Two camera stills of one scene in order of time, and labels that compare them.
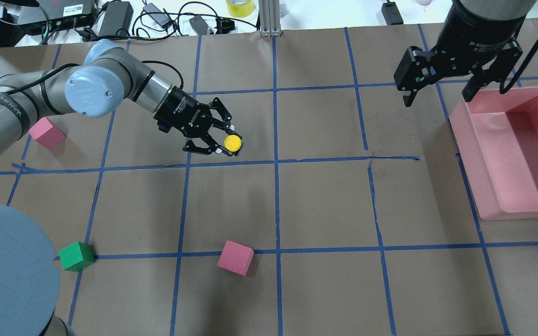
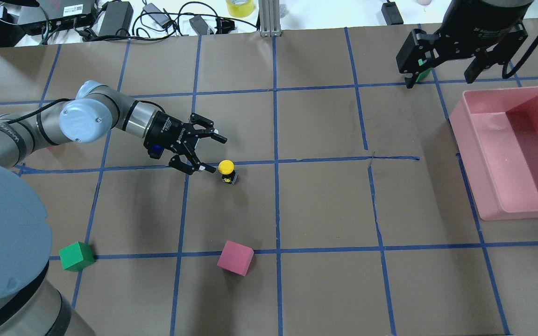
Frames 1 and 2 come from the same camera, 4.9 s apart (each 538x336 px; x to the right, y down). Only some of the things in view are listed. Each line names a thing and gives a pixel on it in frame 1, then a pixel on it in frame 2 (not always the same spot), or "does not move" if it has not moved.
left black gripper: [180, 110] -> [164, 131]
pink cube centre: [236, 258] does not move
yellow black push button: [233, 143] -> [226, 167]
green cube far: [76, 256] does not move
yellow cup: [240, 8] does not move
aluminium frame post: [269, 18] does not move
